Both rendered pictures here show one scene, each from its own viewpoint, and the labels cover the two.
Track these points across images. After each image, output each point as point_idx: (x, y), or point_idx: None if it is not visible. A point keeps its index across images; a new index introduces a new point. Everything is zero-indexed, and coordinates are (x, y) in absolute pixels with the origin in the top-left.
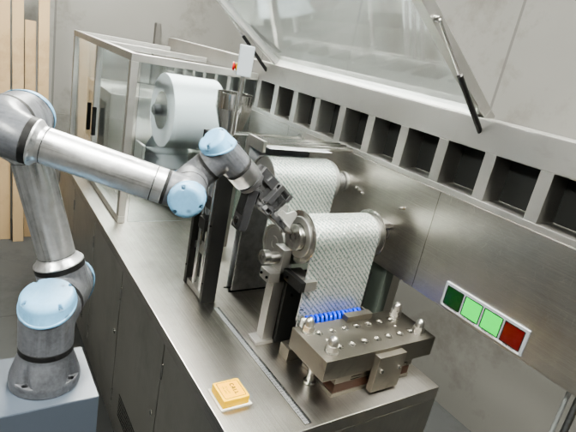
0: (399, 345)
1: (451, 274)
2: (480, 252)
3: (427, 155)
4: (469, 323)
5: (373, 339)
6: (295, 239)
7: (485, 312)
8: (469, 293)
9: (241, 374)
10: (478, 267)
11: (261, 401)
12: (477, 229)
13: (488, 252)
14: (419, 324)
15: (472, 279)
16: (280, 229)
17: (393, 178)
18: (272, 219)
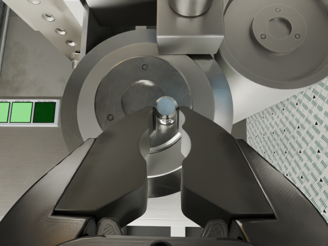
0: (40, 31)
1: (56, 133)
2: (29, 172)
3: (157, 235)
4: (23, 98)
5: (45, 12)
6: (131, 97)
7: (6, 118)
8: (30, 126)
9: None
10: (27, 155)
11: None
12: None
13: (20, 175)
14: (72, 65)
15: (30, 140)
16: (179, 110)
17: (172, 209)
18: (185, 160)
